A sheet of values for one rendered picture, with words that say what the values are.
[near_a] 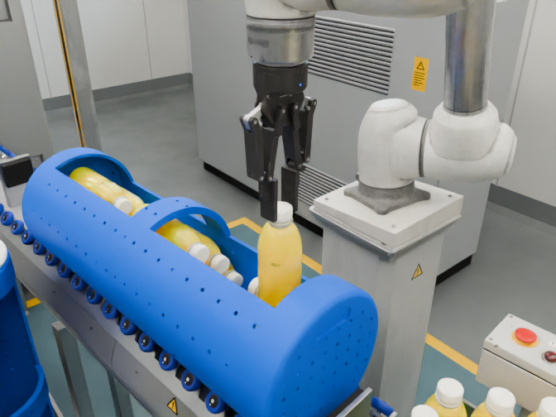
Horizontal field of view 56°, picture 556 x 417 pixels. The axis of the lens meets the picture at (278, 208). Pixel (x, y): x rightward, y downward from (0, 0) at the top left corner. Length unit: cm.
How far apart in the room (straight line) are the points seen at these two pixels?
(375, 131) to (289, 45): 74
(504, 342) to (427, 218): 52
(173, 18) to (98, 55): 97
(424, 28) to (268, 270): 178
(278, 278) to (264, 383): 16
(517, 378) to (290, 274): 43
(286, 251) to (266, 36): 32
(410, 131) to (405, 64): 117
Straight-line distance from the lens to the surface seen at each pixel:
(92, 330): 138
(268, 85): 71
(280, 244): 81
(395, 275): 148
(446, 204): 151
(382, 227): 137
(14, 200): 191
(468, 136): 134
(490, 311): 294
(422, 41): 247
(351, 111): 281
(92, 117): 209
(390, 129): 139
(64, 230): 125
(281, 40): 69
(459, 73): 129
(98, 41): 613
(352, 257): 151
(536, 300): 311
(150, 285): 99
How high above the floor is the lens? 174
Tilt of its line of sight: 28 degrees down
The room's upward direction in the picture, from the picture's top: straight up
